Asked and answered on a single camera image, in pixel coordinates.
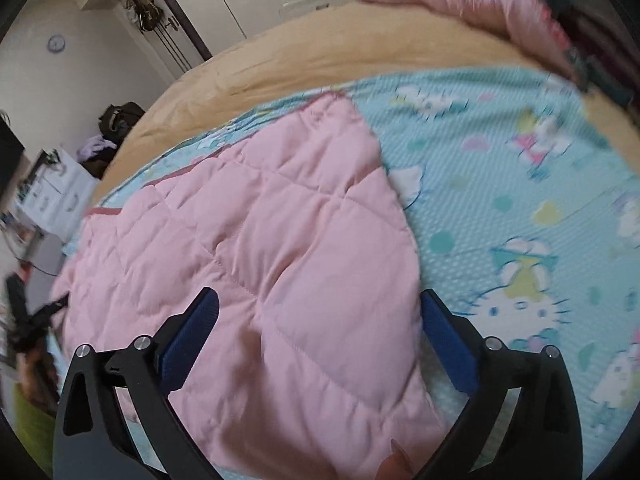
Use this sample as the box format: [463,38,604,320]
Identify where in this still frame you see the white drawer chest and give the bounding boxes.
[16,150,98,243]

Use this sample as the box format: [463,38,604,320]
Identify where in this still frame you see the bags hanging on door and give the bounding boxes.
[126,0,164,32]

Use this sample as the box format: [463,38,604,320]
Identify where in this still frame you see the black wall television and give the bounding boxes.
[0,118,24,196]

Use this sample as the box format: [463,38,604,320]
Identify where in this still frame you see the round wall clock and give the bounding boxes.
[47,34,66,54]

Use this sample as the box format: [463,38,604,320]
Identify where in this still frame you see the tan bed sheet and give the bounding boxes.
[92,0,640,201]

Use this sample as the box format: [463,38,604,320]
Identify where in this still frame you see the black bag on floor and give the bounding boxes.
[99,102,145,142]

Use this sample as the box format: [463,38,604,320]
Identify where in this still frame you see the person's left hand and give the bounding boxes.
[17,344,58,415]

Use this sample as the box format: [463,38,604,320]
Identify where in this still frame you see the yellow green sleeve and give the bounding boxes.
[14,384,55,479]

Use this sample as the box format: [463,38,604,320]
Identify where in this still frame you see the blue cartoon cat blanket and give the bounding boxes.
[70,67,639,474]

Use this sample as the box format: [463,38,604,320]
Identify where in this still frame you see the pink quilted jacket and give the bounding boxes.
[52,92,447,479]

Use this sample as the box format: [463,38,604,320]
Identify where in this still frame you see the person's right hand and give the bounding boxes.
[374,439,413,480]

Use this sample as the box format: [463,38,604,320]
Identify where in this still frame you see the purple clothes pile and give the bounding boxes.
[76,134,118,162]

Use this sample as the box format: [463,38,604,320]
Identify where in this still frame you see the striped dark blanket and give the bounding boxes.
[570,0,639,119]

